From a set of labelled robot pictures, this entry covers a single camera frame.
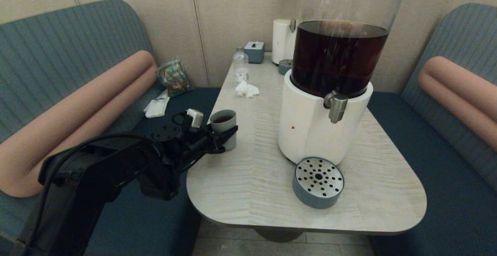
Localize dark blue bench seat cushion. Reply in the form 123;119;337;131
83;88;222;256
366;92;497;256

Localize blue-grey tissue box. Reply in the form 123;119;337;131
244;41;265;64

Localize white paper napkins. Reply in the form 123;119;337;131
144;89;171;118

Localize white dispenser with clear tank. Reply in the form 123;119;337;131
271;0;307;65

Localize large dispenser with dark tea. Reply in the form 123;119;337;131
278;0;413;166

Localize clear plastic bottle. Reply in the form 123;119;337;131
233;46;249;83

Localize clear snack bag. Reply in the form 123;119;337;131
157;59;193;97

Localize pink bolster cushion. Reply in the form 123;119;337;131
0;50;158;198
417;56;497;152

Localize crumpled white tissue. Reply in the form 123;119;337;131
235;81;260;98

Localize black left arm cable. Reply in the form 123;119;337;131
23;109;206;249

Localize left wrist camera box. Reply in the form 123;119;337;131
186;109;204;129

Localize grey plastic cup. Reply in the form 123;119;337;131
210;110;237;151

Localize teal ribbed bench backrest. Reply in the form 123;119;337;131
400;3;497;192
0;0;163;249

